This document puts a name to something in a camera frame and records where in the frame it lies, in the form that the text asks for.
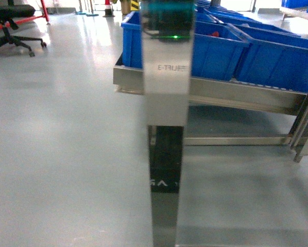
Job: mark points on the red white traffic cone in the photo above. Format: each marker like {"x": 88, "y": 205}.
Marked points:
{"x": 108, "y": 9}

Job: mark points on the stainless steel shelf rack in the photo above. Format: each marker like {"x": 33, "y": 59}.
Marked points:
{"x": 237, "y": 95}

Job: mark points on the blue plastic bin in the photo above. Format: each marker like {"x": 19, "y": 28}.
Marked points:
{"x": 217, "y": 48}
{"x": 272, "y": 59}

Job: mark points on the steel vertical post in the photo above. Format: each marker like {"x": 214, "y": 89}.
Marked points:
{"x": 167, "y": 43}

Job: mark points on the black office chair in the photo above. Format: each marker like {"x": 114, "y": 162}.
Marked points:
{"x": 8, "y": 13}

